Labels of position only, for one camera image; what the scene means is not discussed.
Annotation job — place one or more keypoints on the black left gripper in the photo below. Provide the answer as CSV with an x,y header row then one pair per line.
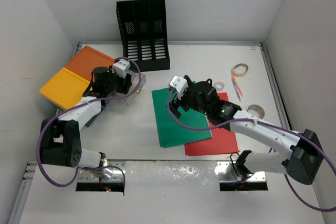
x,y
124,83

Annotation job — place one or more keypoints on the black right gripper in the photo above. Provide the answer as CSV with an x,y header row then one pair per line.
x,y
175,103

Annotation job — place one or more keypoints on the clear smoky drawer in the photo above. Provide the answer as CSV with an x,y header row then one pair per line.
x,y
138,81

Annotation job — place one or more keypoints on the orange highlighter pen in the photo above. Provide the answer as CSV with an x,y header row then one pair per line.
x,y
238,87

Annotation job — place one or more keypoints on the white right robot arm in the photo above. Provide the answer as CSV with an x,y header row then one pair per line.
x,y
296,154

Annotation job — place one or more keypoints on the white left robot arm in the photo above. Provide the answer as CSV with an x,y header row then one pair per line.
x,y
60,144

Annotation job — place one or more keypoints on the green plastic folder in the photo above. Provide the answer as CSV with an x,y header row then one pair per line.
x,y
169,132

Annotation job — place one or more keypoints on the clear tape roll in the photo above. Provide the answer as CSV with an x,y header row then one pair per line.
x,y
219,86

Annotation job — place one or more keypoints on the red plastic folder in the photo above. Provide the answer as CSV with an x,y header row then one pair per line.
x,y
221,142

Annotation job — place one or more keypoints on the black file organizer rack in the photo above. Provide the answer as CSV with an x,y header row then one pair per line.
x,y
143,32

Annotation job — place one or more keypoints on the yellow drawer cabinet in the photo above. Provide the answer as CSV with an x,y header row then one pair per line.
x,y
64,89

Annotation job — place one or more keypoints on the green highlighter pen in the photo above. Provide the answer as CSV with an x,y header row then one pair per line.
x,y
237,92

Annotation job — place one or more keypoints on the yellow masking tape roll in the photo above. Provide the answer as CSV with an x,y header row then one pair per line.
x,y
240,70

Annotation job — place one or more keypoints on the brown tape roll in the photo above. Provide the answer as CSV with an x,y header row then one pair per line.
x,y
256,110

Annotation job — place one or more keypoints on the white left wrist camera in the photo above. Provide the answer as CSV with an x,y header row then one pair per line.
x,y
121,68

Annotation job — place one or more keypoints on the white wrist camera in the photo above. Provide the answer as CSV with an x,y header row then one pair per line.
x,y
178,85
121,68

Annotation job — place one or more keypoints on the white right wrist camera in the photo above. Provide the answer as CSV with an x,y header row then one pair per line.
x,y
178,85

